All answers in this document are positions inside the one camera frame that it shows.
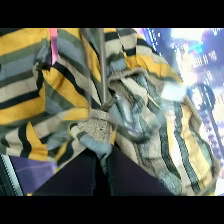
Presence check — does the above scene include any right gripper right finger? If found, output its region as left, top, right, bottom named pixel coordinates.
left=107, top=145, right=175, bottom=197

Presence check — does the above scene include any yellow grey striped sweater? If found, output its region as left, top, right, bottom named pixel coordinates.
left=0, top=28, right=221, bottom=197

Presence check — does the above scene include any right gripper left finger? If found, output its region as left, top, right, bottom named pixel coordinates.
left=32, top=147, right=108, bottom=197

